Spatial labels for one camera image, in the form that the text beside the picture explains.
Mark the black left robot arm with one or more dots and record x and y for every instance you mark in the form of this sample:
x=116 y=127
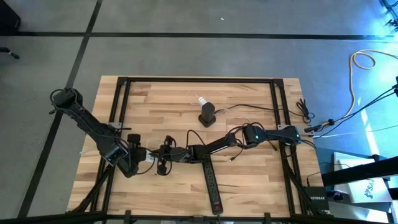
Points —
x=90 y=126

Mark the white box blue print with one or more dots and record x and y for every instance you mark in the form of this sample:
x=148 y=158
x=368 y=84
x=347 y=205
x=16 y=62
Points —
x=367 y=191

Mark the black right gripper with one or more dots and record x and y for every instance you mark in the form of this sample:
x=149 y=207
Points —
x=178 y=154

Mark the black chair leg caster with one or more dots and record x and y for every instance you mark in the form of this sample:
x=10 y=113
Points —
x=11 y=53

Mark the black tower power strip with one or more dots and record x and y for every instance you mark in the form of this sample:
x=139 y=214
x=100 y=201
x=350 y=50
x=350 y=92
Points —
x=207 y=112

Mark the white power strip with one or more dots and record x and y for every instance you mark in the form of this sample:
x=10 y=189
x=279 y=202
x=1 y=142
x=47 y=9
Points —
x=150 y=158

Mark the black cabinet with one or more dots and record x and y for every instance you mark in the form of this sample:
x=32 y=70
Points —
x=7 y=15

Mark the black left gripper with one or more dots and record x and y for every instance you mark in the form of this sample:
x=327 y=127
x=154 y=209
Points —
x=136 y=155

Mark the black aluminium table frame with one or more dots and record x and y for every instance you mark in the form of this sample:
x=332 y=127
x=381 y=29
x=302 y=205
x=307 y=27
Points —
x=217 y=80

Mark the white USB wall charger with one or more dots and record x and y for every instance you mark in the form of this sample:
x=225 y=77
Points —
x=202 y=100

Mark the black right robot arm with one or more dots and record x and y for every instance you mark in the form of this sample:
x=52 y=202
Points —
x=217 y=146

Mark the black metal beam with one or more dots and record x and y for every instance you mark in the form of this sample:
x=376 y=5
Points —
x=357 y=172

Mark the black Netgear network switch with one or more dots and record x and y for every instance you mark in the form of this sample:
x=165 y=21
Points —
x=317 y=197

